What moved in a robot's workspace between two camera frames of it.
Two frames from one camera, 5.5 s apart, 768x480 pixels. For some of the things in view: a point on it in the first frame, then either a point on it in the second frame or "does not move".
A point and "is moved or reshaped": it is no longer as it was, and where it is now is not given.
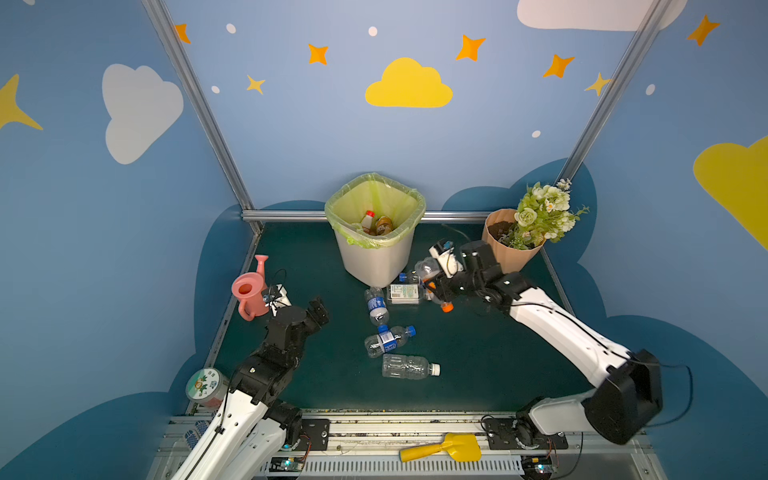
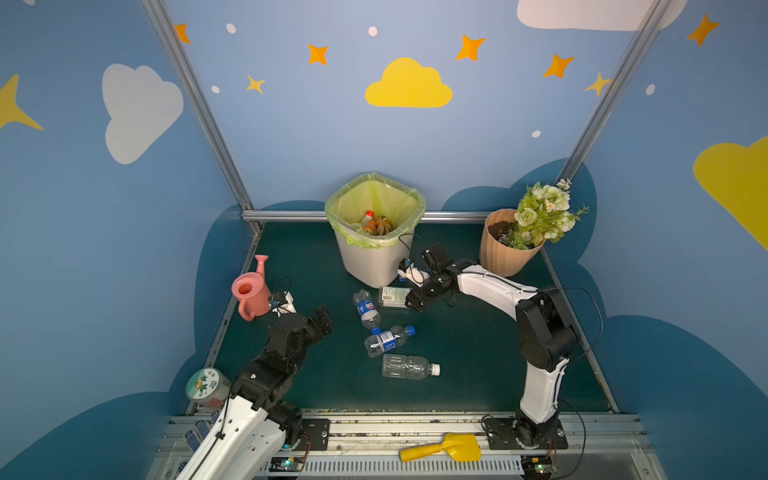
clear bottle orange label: [425, 266] is moved or reshaped
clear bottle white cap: [400, 366] does not move
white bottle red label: [367, 222] does not move
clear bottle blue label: [378, 344] does not move
